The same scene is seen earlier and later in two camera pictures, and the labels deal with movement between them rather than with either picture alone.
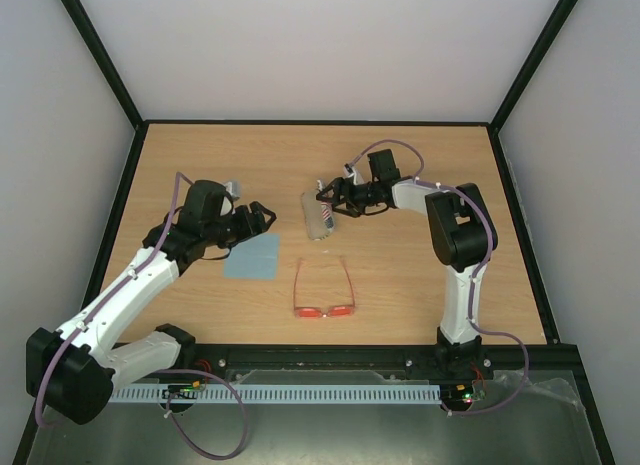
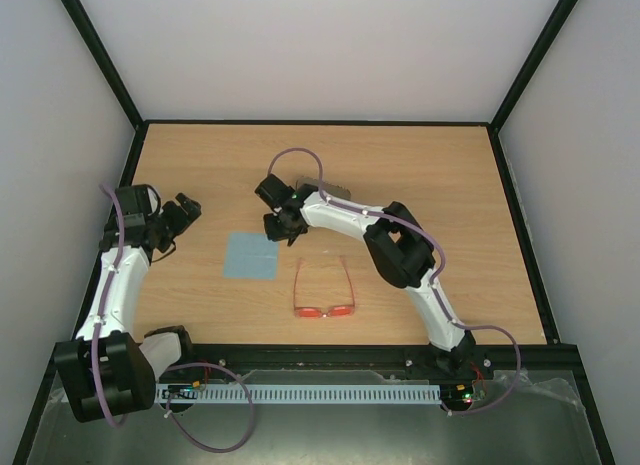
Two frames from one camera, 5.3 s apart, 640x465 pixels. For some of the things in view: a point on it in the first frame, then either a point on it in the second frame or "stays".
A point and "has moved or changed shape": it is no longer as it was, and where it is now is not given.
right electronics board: x=457 y=396 stays
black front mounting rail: x=327 y=357 stays
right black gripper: x=350 y=196 -> x=279 y=225
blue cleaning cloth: x=253 y=258 stays
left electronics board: x=184 y=391 stays
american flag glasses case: x=318 y=215 has moved or changed shape
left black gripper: x=259 y=226 -> x=181 y=217
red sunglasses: x=339 y=311 stays
